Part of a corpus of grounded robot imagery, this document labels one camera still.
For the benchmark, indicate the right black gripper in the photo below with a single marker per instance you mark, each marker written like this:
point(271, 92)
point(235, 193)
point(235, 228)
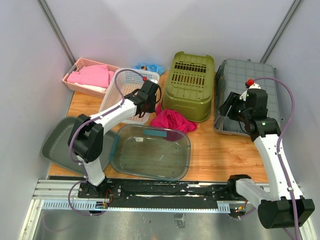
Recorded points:
point(232, 98)

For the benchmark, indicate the large grey plastic bin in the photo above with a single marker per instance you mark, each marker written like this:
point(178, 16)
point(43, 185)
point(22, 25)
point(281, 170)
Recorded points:
point(250, 75)

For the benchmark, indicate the green plastic basin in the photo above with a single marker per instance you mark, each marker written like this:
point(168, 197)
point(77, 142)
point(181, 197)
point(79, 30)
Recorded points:
point(189, 86)

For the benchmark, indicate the clear plastic container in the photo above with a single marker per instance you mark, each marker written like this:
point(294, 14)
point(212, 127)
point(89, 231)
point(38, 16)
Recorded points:
point(151, 152)

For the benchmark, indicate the white perforated basket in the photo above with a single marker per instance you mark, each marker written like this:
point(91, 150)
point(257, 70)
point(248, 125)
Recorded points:
point(127, 82)

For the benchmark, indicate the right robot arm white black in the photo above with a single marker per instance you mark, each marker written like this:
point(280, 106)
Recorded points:
point(284, 205)

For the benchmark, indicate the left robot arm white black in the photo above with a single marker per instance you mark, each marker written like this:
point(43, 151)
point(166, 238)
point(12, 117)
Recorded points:
point(86, 140)

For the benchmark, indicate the magenta crumpled cloth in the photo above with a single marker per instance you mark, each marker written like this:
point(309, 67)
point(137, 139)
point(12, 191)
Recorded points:
point(171, 119)

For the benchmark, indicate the blue packet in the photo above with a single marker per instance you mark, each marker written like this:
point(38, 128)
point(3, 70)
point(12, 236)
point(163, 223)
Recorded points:
point(150, 67)

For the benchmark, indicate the white folded cloth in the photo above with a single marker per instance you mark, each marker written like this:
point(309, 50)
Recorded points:
point(92, 88)

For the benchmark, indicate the pink folded towel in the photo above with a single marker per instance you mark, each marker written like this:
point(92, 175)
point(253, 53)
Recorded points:
point(94, 75)

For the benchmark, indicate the pink plastic basket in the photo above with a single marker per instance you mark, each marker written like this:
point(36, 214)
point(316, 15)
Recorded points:
point(79, 64)

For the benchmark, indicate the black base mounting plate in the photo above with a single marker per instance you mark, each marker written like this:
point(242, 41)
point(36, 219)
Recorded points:
point(138, 193)

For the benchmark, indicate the dark grey tray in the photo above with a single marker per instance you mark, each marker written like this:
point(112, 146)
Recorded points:
point(56, 149)

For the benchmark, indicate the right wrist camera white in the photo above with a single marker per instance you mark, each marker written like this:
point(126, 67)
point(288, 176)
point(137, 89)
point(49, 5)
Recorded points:
point(250, 84)

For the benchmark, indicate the white cable duct rail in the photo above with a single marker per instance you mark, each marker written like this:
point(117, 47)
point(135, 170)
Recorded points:
point(222, 208)

